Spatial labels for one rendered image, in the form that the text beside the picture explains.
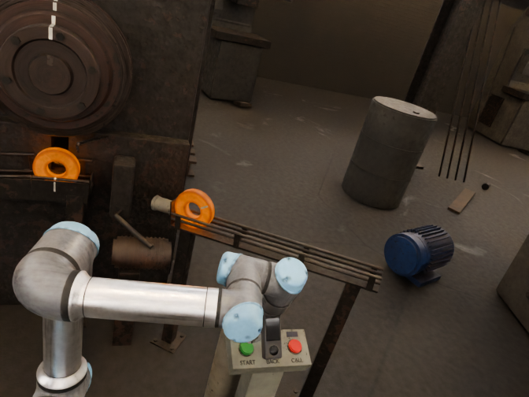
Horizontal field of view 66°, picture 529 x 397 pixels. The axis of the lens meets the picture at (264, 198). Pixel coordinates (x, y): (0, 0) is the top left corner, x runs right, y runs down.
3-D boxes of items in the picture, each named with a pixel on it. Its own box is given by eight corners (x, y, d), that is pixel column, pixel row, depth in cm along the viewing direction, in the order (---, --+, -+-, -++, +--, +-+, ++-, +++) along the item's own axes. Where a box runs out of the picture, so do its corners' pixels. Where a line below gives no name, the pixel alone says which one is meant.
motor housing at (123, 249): (106, 326, 186) (114, 228, 162) (156, 325, 193) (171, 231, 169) (104, 349, 175) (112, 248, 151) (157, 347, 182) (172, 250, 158)
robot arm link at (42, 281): (-19, 283, 69) (268, 307, 74) (14, 247, 79) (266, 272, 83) (-10, 335, 74) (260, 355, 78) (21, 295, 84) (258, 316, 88)
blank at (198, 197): (189, 229, 163) (184, 232, 160) (172, 194, 159) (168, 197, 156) (221, 220, 156) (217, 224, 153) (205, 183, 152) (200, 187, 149)
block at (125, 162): (110, 205, 171) (114, 152, 161) (130, 206, 174) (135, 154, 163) (109, 218, 162) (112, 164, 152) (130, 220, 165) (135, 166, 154)
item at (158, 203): (158, 205, 165) (159, 192, 163) (178, 212, 163) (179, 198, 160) (149, 212, 160) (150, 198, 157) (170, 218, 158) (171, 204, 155)
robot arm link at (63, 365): (24, 431, 101) (16, 245, 79) (49, 380, 114) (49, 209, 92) (74, 435, 102) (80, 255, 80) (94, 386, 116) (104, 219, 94)
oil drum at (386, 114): (331, 177, 412) (361, 90, 372) (381, 183, 431) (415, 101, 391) (356, 207, 362) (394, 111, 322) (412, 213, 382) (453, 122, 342)
